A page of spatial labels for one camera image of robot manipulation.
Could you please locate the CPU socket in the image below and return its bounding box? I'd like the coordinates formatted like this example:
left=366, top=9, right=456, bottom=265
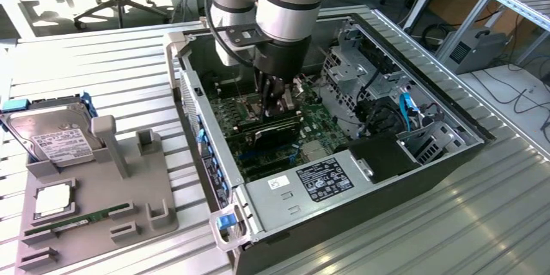
left=241, top=94, right=266, bottom=121

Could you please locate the grey power supply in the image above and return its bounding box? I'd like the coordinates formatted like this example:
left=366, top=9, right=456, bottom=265
left=243, top=151, right=379, bottom=236

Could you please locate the thin locking lever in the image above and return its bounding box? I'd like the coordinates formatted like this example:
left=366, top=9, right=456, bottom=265
left=234, top=73, right=249, bottom=104

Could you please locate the aluminium profile frame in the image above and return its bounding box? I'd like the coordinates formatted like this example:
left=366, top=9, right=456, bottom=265
left=433, top=0, right=550, bottom=66

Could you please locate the grey parts rack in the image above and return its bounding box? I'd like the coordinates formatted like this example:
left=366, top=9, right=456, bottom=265
left=15, top=115, right=181, bottom=274

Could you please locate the silver CPU chip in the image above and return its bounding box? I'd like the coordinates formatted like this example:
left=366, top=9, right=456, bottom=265
left=34, top=184, right=72, bottom=214

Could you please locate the open black PC case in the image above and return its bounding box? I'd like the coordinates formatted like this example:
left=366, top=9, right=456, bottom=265
left=163, top=12, right=500, bottom=275

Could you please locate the blue disk wire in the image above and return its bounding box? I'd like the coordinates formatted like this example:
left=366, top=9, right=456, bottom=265
left=399, top=93, right=421, bottom=133

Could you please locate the black wire bundle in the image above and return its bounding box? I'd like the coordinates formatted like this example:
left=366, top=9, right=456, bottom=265
left=357, top=99, right=407, bottom=136

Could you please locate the black expansion slot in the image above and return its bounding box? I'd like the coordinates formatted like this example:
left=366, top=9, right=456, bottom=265
left=247, top=158, right=295, bottom=178

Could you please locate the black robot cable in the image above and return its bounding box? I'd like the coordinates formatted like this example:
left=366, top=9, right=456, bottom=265
left=170, top=0, right=259, bottom=68

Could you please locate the grey floor computer box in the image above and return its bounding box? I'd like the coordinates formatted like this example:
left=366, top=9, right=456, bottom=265
left=446, top=28, right=510, bottom=75

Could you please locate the black office chair base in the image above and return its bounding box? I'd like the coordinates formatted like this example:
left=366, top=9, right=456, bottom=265
left=72, top=0, right=170, bottom=30

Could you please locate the green motherboard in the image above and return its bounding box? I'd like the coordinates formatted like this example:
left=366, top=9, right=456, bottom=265
left=209, top=77, right=358, bottom=182

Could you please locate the graphics card with fan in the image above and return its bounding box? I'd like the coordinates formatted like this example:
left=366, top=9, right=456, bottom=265
left=223, top=112, right=305, bottom=150

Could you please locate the silver chipset heat sink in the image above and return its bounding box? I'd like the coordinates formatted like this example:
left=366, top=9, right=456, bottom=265
left=301, top=142, right=330, bottom=162

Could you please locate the metal disk bay cage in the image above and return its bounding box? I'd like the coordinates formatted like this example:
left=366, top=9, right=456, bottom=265
left=322, top=20, right=417, bottom=134

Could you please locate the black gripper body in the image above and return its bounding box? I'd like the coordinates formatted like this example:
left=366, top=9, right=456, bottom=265
left=253, top=35, right=313, bottom=83

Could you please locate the blue case latch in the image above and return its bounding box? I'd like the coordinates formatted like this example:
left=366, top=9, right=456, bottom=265
left=217, top=216, right=238, bottom=231

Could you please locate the silver hard disk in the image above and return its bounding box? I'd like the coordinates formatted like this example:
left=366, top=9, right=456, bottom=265
left=0, top=100, right=108, bottom=168

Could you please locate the green RAM stick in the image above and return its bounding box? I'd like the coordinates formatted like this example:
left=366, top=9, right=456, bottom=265
left=23, top=202, right=132, bottom=236

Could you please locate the black plastic air shroud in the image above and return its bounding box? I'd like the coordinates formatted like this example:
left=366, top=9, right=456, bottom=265
left=334, top=133, right=425, bottom=184

